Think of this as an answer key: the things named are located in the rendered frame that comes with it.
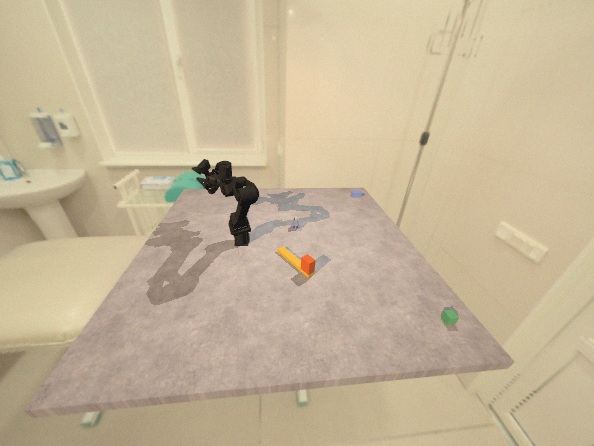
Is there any orange-yellow bar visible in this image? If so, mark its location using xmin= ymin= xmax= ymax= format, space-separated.
xmin=277 ymin=246 xmax=316 ymax=278

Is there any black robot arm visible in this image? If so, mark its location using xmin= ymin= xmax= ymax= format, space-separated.
xmin=212 ymin=161 xmax=259 ymax=246

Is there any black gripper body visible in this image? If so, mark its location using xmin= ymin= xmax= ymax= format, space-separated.
xmin=197 ymin=159 xmax=220 ymax=194

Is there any green cube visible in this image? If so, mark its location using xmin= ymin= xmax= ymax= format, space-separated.
xmin=440 ymin=310 xmax=459 ymax=325

